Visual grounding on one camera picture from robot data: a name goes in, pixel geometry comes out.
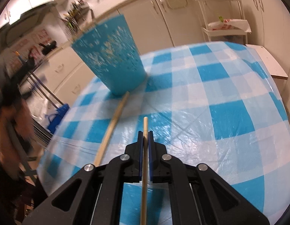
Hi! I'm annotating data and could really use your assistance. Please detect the light wooden chopstick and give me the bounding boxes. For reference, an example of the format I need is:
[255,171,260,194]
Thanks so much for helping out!
[93,91,130,167]

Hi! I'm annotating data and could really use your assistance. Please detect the person's left hand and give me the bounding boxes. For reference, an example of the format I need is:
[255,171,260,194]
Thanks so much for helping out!
[0,100,33,179]

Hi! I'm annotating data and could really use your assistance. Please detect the black frying pan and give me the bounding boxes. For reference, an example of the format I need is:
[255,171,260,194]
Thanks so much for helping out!
[39,41,57,56]

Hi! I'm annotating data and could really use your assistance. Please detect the broom handles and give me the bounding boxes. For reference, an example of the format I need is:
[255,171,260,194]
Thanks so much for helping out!
[16,51,65,106]

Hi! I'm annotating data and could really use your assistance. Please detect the turquoise perforated plastic basket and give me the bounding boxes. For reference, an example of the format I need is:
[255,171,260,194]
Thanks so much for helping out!
[71,15,146,95]

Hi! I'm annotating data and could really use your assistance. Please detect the white metal shelf trolley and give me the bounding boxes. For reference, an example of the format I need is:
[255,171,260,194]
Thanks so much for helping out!
[194,0,249,44]

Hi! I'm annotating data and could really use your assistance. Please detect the white red plastic bag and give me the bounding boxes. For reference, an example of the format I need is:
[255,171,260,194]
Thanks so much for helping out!
[208,19,252,33]

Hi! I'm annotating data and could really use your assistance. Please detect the cream kitchen cabinet run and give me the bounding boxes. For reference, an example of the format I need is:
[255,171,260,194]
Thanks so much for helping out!
[30,0,290,127]

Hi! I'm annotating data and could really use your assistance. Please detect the blue shopping bag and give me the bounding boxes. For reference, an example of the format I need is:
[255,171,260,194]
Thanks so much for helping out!
[45,104,70,134]

